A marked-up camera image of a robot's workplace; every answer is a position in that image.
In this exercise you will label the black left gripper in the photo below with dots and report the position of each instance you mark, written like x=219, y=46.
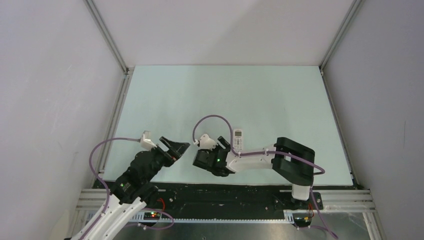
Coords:
x=176, y=149

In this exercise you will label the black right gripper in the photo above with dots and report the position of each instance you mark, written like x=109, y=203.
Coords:
x=225, y=142

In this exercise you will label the white remote control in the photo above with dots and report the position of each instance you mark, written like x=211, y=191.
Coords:
x=237, y=140

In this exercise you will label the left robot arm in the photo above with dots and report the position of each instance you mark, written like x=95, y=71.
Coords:
x=132, y=191

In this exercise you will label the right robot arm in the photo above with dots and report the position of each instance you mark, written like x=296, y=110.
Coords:
x=291, y=160

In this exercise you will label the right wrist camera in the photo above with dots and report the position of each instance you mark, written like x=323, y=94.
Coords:
x=205, y=143

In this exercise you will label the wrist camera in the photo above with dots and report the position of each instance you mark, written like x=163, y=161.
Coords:
x=145, y=141
x=205, y=143

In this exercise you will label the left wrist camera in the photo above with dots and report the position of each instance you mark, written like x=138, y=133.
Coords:
x=145, y=141

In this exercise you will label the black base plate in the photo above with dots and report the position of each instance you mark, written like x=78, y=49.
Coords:
x=229, y=202

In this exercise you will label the aluminium frame rail left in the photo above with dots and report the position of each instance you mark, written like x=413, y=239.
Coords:
x=112, y=74

